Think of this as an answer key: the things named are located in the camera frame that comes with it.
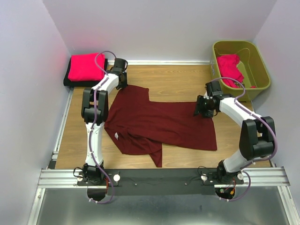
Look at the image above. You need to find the folded black t shirt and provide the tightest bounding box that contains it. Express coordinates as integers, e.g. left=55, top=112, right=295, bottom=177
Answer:
left=63, top=59, right=100, bottom=87

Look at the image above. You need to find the aluminium frame rail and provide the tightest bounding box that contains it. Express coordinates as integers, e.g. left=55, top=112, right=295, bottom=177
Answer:
left=108, top=60, right=211, bottom=66

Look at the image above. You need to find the maroon t shirt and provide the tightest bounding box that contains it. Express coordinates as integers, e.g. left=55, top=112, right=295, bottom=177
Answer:
left=105, top=85, right=217, bottom=167

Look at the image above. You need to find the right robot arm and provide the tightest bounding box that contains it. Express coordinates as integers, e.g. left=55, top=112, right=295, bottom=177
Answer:
left=194, top=79, right=278, bottom=184

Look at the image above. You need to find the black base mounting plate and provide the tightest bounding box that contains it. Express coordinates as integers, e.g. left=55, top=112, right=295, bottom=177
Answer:
left=73, top=166, right=244, bottom=196

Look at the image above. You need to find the folded pink t shirt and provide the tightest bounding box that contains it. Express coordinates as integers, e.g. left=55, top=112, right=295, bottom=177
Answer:
left=67, top=53, right=105, bottom=82

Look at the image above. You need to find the pink t shirt in bin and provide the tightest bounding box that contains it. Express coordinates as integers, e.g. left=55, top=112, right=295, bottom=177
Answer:
left=217, top=54, right=244, bottom=88

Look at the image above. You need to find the olive green plastic bin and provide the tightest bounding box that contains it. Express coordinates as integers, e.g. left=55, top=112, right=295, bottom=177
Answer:
left=210, top=40, right=271, bottom=102

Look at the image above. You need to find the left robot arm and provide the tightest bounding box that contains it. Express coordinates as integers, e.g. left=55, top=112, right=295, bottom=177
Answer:
left=77, top=58, right=128, bottom=186

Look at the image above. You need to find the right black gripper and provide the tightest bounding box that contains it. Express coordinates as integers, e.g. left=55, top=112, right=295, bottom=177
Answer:
left=192, top=95, right=215, bottom=119

